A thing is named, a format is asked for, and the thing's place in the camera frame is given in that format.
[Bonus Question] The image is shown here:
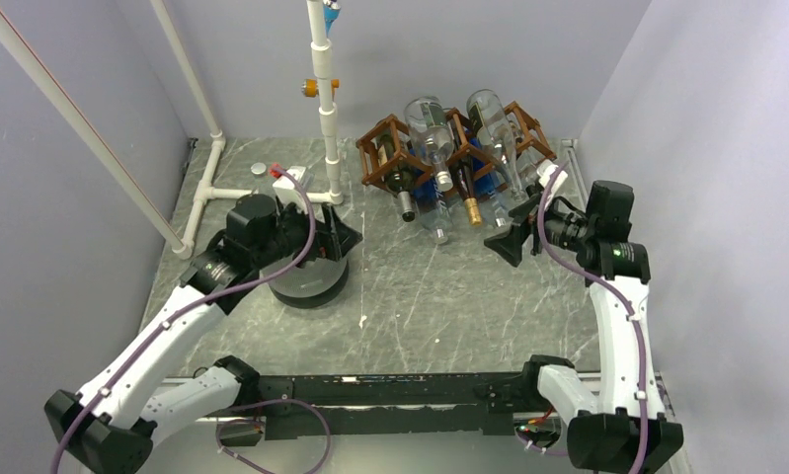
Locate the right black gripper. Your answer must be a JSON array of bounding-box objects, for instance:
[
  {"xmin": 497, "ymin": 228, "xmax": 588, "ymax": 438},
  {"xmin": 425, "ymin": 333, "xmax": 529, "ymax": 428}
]
[{"xmin": 484, "ymin": 191, "xmax": 594, "ymax": 266}]

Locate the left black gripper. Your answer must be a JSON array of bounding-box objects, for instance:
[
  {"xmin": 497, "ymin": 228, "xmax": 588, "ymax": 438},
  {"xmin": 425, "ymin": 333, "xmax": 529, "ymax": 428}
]
[{"xmin": 253, "ymin": 194, "xmax": 361, "ymax": 269}]

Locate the tall clear glass bottle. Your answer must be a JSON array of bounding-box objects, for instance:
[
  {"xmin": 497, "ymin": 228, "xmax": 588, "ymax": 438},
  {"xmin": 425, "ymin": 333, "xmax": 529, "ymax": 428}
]
[{"xmin": 466, "ymin": 89, "xmax": 528, "ymax": 202}]

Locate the short clear glass bottle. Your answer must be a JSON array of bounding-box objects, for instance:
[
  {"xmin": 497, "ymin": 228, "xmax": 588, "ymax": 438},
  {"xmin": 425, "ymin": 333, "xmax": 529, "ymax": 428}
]
[{"xmin": 404, "ymin": 96, "xmax": 454, "ymax": 192}]

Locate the dark green wine bottle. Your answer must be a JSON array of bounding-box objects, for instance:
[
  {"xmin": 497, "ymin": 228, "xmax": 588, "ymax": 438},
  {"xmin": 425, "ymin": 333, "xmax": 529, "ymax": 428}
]
[{"xmin": 376, "ymin": 131, "xmax": 416, "ymax": 222}]

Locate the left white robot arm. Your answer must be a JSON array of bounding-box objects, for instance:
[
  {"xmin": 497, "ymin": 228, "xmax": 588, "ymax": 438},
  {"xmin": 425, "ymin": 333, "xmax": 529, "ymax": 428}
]
[{"xmin": 44, "ymin": 195, "xmax": 362, "ymax": 473}]

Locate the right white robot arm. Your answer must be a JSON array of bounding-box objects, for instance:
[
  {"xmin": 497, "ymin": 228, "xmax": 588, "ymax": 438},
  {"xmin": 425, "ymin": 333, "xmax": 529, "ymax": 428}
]
[{"xmin": 484, "ymin": 181, "xmax": 684, "ymax": 473}]

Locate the blue square bottle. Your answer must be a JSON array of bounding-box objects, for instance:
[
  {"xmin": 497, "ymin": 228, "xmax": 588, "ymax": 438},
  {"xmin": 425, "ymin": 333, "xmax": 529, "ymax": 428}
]
[
  {"xmin": 411, "ymin": 178, "xmax": 451, "ymax": 245},
  {"xmin": 469, "ymin": 155, "xmax": 510, "ymax": 228}
]

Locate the gold capped dark bottle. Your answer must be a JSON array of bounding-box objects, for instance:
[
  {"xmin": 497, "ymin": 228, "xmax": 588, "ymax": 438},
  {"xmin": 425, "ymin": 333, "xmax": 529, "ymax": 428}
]
[{"xmin": 449, "ymin": 154, "xmax": 483, "ymax": 226}]

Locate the brown wooden wine rack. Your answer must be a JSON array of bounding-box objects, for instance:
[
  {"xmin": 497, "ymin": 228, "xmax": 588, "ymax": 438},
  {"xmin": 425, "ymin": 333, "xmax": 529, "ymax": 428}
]
[{"xmin": 355, "ymin": 102, "xmax": 557, "ymax": 191}]

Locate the clear bottle silver cap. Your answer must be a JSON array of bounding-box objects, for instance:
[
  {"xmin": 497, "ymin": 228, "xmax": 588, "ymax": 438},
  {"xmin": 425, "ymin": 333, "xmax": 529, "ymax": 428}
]
[{"xmin": 250, "ymin": 162, "xmax": 268, "ymax": 176}]

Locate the black round spool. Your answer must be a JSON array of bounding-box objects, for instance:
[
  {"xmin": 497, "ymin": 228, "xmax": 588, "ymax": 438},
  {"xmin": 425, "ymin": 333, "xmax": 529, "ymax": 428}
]
[{"xmin": 268, "ymin": 258, "xmax": 350, "ymax": 309}]

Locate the orange pipe clamp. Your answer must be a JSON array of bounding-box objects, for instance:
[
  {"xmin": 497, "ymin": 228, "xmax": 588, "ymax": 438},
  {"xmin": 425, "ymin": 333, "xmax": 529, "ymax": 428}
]
[{"xmin": 302, "ymin": 78, "xmax": 341, "ymax": 98}]

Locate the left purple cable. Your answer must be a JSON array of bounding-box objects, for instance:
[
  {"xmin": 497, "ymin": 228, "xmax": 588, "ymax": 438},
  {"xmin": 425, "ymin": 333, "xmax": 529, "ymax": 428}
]
[{"xmin": 49, "ymin": 166, "xmax": 333, "ymax": 474}]

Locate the purple cable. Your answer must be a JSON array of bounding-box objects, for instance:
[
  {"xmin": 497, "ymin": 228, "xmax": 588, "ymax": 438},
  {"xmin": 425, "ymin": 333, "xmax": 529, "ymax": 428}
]
[
  {"xmin": 49, "ymin": 166, "xmax": 333, "ymax": 474},
  {"xmin": 515, "ymin": 163, "xmax": 651, "ymax": 474}
]

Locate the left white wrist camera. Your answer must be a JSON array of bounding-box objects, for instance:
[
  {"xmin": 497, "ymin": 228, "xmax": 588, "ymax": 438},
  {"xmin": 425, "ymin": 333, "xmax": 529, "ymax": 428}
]
[{"xmin": 271, "ymin": 166, "xmax": 314, "ymax": 212}]

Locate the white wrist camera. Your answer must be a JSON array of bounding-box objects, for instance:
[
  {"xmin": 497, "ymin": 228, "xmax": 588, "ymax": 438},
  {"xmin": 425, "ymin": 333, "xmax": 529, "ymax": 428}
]
[
  {"xmin": 271, "ymin": 166, "xmax": 314, "ymax": 212},
  {"xmin": 536, "ymin": 160, "xmax": 568, "ymax": 194}
]

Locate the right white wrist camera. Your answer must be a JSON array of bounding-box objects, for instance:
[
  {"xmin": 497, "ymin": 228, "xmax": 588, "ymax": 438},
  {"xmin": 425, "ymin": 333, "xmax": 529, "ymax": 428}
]
[{"xmin": 536, "ymin": 160, "xmax": 568, "ymax": 194}]

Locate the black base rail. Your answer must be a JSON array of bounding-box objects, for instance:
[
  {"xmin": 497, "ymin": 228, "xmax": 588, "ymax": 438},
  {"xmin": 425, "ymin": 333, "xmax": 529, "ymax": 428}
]
[{"xmin": 213, "ymin": 371, "xmax": 550, "ymax": 440}]

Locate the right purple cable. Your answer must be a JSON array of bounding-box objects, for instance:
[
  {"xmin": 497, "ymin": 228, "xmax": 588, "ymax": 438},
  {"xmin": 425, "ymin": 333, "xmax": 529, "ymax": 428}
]
[{"xmin": 515, "ymin": 163, "xmax": 651, "ymax": 474}]

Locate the white pvc pipe frame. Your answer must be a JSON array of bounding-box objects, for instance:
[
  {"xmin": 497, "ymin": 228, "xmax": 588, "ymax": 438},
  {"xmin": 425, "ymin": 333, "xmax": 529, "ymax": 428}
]
[{"xmin": 0, "ymin": 0, "xmax": 347, "ymax": 261}]

